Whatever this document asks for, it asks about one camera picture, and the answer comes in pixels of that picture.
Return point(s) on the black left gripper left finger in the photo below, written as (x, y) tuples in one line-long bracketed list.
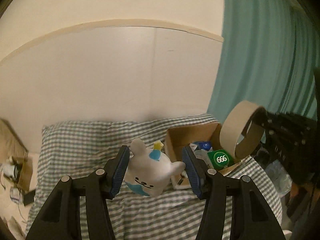
[(59, 217)]

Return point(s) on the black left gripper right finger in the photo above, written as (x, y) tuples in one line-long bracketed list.
[(252, 217)]

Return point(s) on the beige tape roll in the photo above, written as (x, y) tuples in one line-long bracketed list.
[(239, 134)]

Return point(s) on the green 999 medicine box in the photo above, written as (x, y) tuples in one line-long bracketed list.
[(220, 159)]

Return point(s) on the white bear toy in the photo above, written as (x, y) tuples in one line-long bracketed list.
[(149, 169)]

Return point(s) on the clear plastic bag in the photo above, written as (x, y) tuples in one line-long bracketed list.
[(279, 177)]

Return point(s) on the small cardboard box with clutter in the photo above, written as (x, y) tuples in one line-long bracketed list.
[(19, 171)]

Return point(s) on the grey checked bed sheet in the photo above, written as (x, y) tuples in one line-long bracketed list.
[(77, 148)]

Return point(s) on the green curtain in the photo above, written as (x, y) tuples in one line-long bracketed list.
[(268, 56)]

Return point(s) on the blue round tin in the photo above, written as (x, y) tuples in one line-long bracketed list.
[(203, 145)]

